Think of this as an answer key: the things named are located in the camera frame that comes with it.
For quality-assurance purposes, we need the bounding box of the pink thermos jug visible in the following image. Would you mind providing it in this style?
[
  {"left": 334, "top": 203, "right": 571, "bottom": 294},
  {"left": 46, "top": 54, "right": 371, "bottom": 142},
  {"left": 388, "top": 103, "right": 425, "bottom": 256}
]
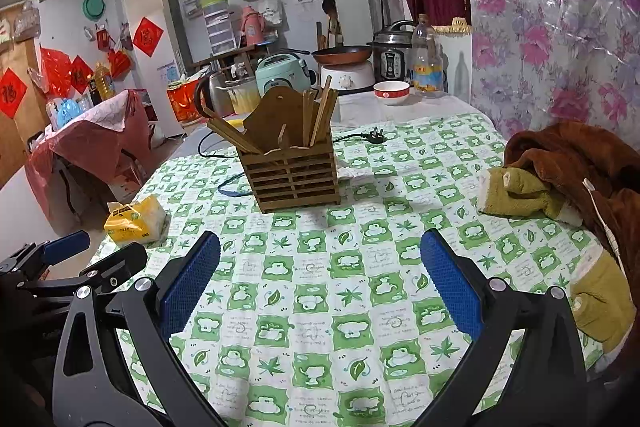
[{"left": 240, "top": 5, "right": 267, "bottom": 48}]

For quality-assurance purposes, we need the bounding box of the steel black electric kettle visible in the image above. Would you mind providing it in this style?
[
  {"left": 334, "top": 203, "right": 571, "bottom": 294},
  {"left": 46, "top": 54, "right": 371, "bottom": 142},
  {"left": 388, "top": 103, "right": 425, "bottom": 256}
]
[{"left": 194, "top": 74, "right": 226, "bottom": 120}]

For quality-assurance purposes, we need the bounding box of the red plastic cover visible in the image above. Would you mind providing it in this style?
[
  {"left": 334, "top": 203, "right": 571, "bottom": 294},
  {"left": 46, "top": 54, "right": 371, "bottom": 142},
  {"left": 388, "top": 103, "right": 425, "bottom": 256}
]
[{"left": 24, "top": 89, "right": 153, "bottom": 223}]

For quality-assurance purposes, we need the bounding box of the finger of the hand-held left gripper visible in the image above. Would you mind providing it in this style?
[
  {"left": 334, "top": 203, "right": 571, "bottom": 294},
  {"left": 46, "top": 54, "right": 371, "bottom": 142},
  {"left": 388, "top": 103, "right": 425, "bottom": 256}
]
[
  {"left": 74, "top": 242, "right": 148, "bottom": 296},
  {"left": 0, "top": 230, "right": 91, "bottom": 289}
]

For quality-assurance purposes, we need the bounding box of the small red diamond paper decoration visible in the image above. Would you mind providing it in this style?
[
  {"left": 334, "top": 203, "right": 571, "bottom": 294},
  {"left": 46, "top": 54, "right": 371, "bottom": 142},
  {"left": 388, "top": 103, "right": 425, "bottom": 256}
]
[{"left": 68, "top": 55, "right": 95, "bottom": 95}]

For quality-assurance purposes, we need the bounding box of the black silver pressure cooker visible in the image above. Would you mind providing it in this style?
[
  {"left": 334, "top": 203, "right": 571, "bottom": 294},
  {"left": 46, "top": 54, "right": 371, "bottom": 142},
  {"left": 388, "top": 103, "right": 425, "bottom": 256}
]
[{"left": 367, "top": 20, "right": 418, "bottom": 86}]

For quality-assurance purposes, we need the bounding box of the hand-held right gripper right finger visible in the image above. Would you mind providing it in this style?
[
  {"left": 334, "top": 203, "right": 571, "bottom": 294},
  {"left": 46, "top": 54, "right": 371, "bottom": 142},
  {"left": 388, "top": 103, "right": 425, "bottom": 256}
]
[{"left": 412, "top": 228, "right": 590, "bottom": 427}]

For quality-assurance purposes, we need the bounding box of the blue cord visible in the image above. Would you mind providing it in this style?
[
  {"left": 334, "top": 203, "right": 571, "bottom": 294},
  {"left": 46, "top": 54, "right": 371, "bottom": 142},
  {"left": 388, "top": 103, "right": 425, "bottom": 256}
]
[{"left": 218, "top": 176, "right": 253, "bottom": 198}]

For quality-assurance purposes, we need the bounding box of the white round cooker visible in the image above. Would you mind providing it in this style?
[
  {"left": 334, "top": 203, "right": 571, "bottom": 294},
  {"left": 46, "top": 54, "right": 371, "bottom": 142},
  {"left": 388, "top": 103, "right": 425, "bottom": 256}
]
[{"left": 320, "top": 62, "right": 377, "bottom": 94}]

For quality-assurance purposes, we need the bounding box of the thin black cable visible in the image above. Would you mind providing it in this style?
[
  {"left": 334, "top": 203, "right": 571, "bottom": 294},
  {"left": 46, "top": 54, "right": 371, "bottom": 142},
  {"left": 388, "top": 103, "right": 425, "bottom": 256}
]
[{"left": 197, "top": 129, "right": 241, "bottom": 158}]

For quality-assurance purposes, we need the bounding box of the red plastic bag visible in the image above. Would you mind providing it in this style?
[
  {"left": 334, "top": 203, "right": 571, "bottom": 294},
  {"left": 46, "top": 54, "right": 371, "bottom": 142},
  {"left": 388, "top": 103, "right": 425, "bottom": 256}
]
[{"left": 40, "top": 48, "right": 73, "bottom": 100}]

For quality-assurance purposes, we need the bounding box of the white refrigerator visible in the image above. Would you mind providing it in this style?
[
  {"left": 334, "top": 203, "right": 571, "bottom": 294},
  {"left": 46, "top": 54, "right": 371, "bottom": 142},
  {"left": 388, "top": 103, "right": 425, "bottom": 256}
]
[{"left": 124, "top": 0, "right": 195, "bottom": 138}]

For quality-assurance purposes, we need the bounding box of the floral plastic sheet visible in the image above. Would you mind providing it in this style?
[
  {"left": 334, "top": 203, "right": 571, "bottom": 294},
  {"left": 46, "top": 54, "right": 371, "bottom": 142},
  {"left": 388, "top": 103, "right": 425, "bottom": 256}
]
[{"left": 455, "top": 0, "right": 640, "bottom": 142}]

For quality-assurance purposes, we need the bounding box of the red gift box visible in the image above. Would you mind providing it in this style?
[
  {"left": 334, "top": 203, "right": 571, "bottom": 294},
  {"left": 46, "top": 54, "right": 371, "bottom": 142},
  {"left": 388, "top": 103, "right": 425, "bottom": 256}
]
[{"left": 166, "top": 82, "right": 206, "bottom": 124}]

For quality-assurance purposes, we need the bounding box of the wooden slatted chopstick holder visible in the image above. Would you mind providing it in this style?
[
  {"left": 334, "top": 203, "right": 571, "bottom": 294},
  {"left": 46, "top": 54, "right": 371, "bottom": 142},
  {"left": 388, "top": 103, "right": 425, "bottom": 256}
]
[{"left": 235, "top": 88, "right": 342, "bottom": 214}]

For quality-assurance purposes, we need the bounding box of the white cord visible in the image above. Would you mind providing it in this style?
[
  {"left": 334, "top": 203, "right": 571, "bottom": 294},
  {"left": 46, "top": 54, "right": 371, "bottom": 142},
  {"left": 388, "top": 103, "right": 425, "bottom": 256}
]
[{"left": 581, "top": 177, "right": 624, "bottom": 269}]

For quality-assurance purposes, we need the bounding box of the brown fleece jacket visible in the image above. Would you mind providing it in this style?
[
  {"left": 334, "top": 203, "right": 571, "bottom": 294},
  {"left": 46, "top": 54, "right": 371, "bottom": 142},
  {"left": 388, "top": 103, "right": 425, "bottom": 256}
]
[{"left": 475, "top": 121, "right": 640, "bottom": 358}]

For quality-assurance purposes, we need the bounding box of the black power plug cable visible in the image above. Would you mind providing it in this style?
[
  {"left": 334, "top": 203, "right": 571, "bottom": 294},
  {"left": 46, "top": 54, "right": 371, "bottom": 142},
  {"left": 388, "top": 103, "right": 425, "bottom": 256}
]
[{"left": 331, "top": 127, "right": 388, "bottom": 146}]

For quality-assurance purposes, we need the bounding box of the set of wooden chopsticks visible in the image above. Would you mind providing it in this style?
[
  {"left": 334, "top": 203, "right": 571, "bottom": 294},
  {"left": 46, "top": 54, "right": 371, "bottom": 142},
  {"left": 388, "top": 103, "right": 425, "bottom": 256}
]
[{"left": 206, "top": 76, "right": 341, "bottom": 156}]

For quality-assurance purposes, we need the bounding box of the white cloth with gold fringe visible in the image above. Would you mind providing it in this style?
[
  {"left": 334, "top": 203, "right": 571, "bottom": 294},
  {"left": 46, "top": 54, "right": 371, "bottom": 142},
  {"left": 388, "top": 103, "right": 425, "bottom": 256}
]
[{"left": 430, "top": 18, "right": 474, "bottom": 96}]

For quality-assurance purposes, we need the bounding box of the yellow tissue pack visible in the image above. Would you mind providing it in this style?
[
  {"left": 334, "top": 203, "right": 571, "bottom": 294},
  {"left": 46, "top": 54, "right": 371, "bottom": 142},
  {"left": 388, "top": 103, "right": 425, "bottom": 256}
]
[{"left": 103, "top": 196, "right": 168, "bottom": 244}]

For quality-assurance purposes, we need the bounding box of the plastic drawer tower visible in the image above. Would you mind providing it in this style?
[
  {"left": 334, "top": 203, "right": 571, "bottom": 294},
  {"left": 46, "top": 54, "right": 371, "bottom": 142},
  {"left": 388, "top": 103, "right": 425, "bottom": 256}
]
[{"left": 200, "top": 0, "right": 237, "bottom": 56}]

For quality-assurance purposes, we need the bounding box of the red white bowl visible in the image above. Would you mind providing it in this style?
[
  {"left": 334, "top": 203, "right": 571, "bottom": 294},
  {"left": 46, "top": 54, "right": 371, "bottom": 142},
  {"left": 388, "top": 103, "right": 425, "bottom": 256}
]
[{"left": 373, "top": 81, "right": 411, "bottom": 106}]

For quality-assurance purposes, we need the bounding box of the mint green rice cooker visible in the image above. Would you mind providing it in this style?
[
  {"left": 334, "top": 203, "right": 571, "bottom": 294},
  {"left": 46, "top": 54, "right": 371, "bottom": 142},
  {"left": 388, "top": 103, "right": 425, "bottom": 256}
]
[{"left": 255, "top": 52, "right": 312, "bottom": 98}]

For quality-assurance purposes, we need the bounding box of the steel pot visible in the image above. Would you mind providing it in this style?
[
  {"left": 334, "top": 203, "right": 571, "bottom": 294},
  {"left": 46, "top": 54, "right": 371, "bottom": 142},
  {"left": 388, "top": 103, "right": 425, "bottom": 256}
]
[{"left": 220, "top": 77, "right": 262, "bottom": 116}]

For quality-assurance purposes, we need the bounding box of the clear plastic oil bottle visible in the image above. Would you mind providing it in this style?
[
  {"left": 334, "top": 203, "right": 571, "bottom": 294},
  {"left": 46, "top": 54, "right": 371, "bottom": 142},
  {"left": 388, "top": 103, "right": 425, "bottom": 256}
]
[{"left": 411, "top": 14, "right": 446, "bottom": 100}]

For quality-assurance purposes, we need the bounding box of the white crumpled tissue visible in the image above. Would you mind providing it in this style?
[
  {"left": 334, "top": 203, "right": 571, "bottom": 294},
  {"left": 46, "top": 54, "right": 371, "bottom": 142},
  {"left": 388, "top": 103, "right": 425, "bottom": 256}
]
[{"left": 336, "top": 159, "right": 373, "bottom": 182}]

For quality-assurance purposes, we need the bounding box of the yellow cooking oil bottle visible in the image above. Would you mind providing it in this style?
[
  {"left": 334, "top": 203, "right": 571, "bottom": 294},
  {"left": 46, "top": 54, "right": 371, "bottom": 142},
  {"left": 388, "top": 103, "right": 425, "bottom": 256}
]
[{"left": 93, "top": 62, "right": 116, "bottom": 104}]

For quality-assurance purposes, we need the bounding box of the blue plastic bag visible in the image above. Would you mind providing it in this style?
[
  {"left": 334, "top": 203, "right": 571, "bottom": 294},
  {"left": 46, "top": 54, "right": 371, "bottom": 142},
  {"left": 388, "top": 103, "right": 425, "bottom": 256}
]
[{"left": 46, "top": 97, "right": 92, "bottom": 130}]

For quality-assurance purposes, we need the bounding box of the green white checkered tablecloth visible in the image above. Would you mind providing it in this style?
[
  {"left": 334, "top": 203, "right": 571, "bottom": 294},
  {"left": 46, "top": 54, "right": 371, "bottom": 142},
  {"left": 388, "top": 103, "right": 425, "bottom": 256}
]
[{"left": 85, "top": 112, "right": 621, "bottom": 427}]

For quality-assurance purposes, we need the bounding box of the orange frying pan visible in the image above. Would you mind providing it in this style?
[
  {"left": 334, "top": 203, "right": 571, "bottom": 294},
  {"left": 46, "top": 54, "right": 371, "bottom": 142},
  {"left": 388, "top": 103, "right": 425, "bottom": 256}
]
[{"left": 287, "top": 45, "right": 374, "bottom": 66}]

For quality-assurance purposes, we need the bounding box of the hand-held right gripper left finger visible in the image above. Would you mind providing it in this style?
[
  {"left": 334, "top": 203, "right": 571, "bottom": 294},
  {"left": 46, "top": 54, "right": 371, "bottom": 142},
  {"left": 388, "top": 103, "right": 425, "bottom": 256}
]
[{"left": 51, "top": 230, "right": 228, "bottom": 427}]

